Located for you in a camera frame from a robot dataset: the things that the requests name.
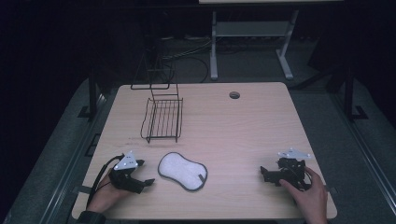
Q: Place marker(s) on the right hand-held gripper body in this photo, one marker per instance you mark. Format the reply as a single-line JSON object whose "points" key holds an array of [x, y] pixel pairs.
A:
{"points": [[291, 172]]}

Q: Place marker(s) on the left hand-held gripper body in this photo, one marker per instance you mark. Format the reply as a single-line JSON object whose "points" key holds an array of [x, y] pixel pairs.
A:
{"points": [[126, 182]]}

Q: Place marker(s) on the white sponge with grey edge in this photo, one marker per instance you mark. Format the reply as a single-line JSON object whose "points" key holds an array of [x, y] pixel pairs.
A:
{"points": [[183, 171]]}

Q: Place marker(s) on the person's left hand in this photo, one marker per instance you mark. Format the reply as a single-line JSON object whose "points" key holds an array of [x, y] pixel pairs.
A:
{"points": [[104, 196]]}

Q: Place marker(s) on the person's right hand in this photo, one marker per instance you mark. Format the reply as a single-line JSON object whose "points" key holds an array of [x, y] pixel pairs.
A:
{"points": [[308, 199]]}

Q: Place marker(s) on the black metal post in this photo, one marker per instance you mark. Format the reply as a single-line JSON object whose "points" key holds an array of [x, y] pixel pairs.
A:
{"points": [[349, 93], [92, 93]]}

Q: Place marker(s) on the white metal desk frame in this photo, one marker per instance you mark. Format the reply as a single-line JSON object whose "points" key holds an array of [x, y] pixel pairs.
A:
{"points": [[249, 28]]}

